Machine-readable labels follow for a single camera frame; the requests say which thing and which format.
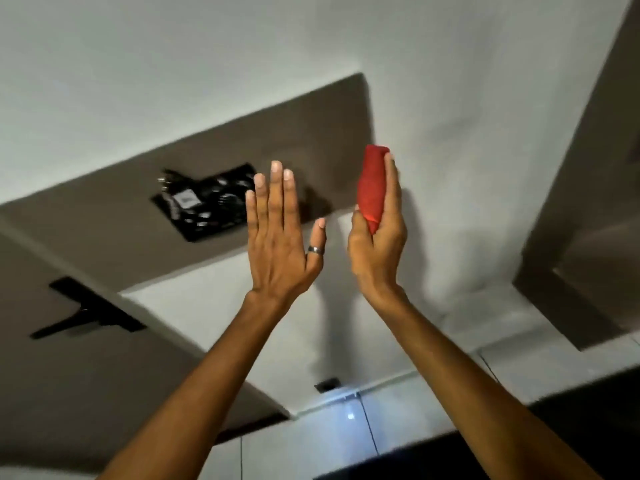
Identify brown wall niche frame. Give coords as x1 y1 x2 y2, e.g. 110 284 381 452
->
513 0 640 352

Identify person's left forearm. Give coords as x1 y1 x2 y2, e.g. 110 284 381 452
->
97 290 295 480

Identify black wall bracket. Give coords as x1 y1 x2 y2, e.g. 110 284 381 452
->
29 277 148 341

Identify black tray of small parts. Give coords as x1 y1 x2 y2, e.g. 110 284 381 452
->
150 163 262 243

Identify brown angled wall panel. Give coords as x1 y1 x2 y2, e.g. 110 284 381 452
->
0 72 376 474

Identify person's left hand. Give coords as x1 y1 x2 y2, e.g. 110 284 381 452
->
244 161 327 306

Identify red cloth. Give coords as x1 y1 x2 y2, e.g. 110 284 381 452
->
356 145 391 235

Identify person's right hand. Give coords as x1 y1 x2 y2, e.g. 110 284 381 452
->
348 153 408 303

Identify person's right forearm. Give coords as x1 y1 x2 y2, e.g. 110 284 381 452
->
369 286 604 480

